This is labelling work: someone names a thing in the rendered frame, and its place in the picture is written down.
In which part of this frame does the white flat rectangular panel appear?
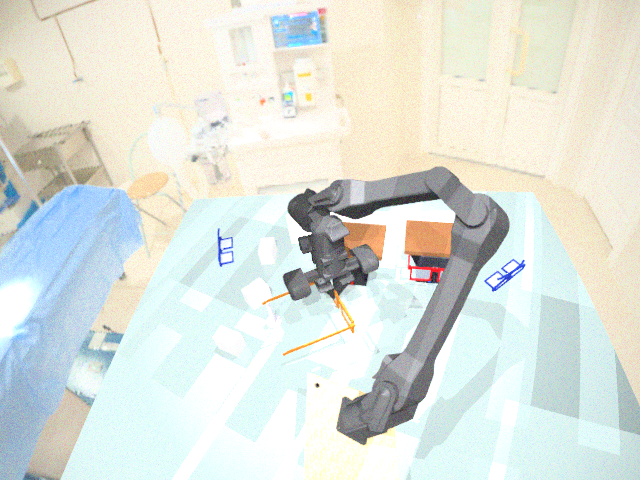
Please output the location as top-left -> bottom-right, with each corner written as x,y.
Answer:
286,211 -> 455,244

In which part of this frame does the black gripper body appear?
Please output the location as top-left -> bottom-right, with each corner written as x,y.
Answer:
282,243 -> 379,301

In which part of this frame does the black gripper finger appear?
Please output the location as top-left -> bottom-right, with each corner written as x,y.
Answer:
333,273 -> 355,295
314,282 -> 335,300

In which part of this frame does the red glasses frame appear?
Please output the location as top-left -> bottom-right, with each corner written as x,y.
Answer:
407,260 -> 444,282

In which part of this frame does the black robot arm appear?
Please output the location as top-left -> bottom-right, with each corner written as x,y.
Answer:
287,166 -> 510,445

